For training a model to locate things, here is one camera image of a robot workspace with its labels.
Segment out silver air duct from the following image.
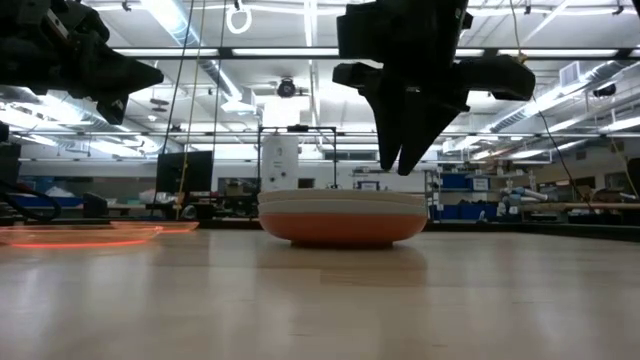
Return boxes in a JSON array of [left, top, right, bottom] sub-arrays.
[[487, 59, 640, 136]]

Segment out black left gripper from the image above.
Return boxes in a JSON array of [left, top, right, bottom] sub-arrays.
[[29, 0, 165, 125]]

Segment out yellow hanging cable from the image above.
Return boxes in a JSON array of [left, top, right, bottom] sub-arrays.
[[174, 0, 208, 220]]

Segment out row of blue bins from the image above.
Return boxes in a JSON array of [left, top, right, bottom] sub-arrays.
[[429, 202, 499, 221]]

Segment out white hanging ring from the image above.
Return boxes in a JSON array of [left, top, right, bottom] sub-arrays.
[[225, 3, 253, 35]]

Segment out wooden background table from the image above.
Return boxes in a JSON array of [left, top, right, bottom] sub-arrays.
[[519, 201, 640, 211]]

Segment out small black box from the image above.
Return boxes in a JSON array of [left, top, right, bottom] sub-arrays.
[[82, 192, 109, 219]]

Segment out red-orange opaque plastic plate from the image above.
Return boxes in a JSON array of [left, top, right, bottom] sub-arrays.
[[258, 213, 430, 249]]

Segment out orange translucent plastic plate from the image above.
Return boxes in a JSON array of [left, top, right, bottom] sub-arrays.
[[0, 224, 165, 250]]

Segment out small blue storage bin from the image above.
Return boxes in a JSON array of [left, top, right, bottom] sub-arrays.
[[441, 173, 471, 190]]

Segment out black hanging cable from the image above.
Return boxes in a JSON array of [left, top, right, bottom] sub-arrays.
[[213, 0, 225, 152], [160, 0, 196, 157], [508, 0, 594, 214]]

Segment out black aluminium table frame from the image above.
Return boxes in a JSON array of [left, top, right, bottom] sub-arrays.
[[0, 215, 640, 245]]

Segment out black tube stand frame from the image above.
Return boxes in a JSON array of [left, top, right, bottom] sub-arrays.
[[256, 124, 339, 194]]

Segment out black computer monitor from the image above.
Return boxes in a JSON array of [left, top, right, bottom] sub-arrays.
[[155, 150, 215, 196]]

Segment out white cylindrical tank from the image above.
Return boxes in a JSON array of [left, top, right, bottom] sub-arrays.
[[260, 133, 300, 193]]

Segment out black cable loop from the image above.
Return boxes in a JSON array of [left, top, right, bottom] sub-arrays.
[[0, 177, 63, 224]]

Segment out black ceiling dome camera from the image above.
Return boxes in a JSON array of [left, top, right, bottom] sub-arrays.
[[276, 77, 298, 99]]

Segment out black overhead light bar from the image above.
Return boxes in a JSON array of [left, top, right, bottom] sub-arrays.
[[110, 46, 640, 61]]

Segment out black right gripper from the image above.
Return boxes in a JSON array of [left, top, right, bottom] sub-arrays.
[[332, 0, 536, 177]]

